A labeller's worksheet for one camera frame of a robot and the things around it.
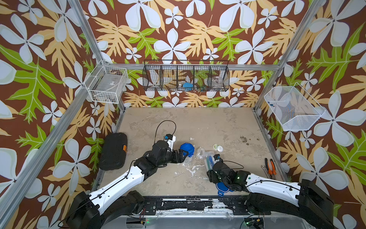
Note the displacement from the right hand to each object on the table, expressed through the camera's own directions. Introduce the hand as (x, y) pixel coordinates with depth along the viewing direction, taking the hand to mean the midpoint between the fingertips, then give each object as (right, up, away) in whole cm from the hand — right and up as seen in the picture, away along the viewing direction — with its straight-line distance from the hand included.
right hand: (209, 173), depth 85 cm
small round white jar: (+9, +13, +10) cm, 19 cm away
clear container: (-4, +11, +5) cm, 12 cm away
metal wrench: (+35, 0, +2) cm, 36 cm away
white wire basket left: (-63, +54, +1) cm, 84 cm away
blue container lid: (+6, -7, -6) cm, 11 cm away
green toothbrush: (0, +7, -2) cm, 7 cm away
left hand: (-15, +15, -8) cm, 23 cm away
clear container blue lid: (-12, +16, -4) cm, 21 cm away
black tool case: (-60, +12, +2) cm, 61 cm away
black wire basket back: (-6, +63, +11) cm, 64 cm away
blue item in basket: (-13, +56, +10) cm, 58 cm away
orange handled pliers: (+39, +1, +1) cm, 40 cm away
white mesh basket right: (+49, +39, -3) cm, 63 cm away
